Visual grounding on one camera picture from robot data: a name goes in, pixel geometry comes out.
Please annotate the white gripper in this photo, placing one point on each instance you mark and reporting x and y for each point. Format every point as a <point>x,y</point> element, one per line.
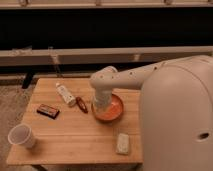
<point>102,99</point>

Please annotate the dark red pepper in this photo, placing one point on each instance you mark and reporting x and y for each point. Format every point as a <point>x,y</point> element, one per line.
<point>81,104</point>

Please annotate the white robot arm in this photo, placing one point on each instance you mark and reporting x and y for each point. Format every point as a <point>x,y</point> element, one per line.
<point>175,110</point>

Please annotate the orange ceramic bowl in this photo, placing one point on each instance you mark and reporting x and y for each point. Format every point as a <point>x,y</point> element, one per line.
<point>113,112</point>

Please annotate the white tube bottle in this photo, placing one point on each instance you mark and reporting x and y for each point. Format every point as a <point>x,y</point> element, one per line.
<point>68,98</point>

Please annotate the wooden table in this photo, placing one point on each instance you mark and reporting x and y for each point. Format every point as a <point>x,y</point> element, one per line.
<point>74,137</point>

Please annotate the dark chocolate bar packet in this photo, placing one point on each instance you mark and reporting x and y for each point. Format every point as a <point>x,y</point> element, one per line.
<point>48,111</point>

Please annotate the white plastic cup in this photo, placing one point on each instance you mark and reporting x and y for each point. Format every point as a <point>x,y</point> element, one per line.
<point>22,135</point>

